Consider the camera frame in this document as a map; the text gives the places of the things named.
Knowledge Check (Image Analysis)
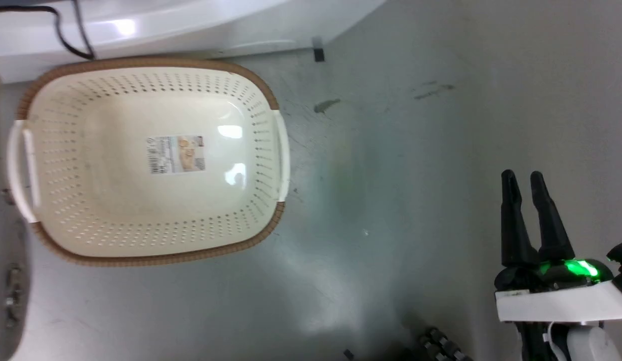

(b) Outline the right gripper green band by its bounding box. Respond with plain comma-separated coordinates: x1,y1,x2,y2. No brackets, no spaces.
494,169,622,322

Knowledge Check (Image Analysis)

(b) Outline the white washing machine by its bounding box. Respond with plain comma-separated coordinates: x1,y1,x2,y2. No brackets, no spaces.
0,0,387,84

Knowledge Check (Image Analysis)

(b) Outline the cream perforated laundry basket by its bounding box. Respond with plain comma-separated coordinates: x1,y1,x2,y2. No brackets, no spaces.
7,57,291,267

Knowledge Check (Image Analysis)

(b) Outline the paper label sticker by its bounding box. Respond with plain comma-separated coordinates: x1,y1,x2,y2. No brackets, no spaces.
146,135,206,175

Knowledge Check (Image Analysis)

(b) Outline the grey metal fixture with bolts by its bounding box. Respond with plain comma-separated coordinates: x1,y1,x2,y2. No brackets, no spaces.
0,188,31,361

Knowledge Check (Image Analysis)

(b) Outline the black power cable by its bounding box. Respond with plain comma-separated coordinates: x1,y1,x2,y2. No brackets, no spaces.
0,0,96,61

